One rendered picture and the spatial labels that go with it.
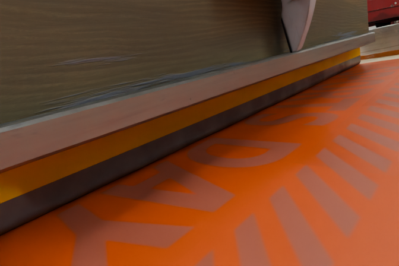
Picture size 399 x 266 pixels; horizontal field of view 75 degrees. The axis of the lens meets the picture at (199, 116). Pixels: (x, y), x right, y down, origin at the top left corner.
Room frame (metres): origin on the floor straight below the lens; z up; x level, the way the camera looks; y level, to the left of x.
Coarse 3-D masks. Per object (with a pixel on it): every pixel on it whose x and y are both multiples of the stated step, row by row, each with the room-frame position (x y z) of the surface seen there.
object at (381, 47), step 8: (392, 24) 0.32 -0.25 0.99; (376, 32) 0.34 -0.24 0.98; (384, 32) 0.33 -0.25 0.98; (392, 32) 0.32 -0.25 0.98; (376, 40) 0.34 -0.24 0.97; (384, 40) 0.33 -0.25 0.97; (392, 40) 0.32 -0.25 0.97; (360, 48) 0.35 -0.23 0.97; (368, 48) 0.34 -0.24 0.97; (376, 48) 0.34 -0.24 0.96; (384, 48) 0.33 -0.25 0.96; (392, 48) 0.32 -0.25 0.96; (360, 56) 0.35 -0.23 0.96; (368, 56) 0.34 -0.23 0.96; (376, 56) 0.34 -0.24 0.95
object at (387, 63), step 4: (388, 60) 0.29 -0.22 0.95; (392, 60) 0.28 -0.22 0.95; (396, 60) 0.27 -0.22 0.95; (360, 64) 0.31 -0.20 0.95; (364, 64) 0.30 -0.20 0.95; (368, 64) 0.29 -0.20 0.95; (372, 64) 0.28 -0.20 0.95; (376, 64) 0.28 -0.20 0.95; (380, 64) 0.27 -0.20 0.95; (384, 64) 0.26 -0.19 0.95; (388, 64) 0.26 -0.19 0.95; (392, 64) 0.25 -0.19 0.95; (396, 64) 0.25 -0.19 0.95; (352, 68) 0.29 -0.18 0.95; (356, 68) 0.28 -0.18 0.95; (360, 68) 0.27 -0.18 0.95; (364, 68) 0.27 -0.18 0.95; (368, 68) 0.26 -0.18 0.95
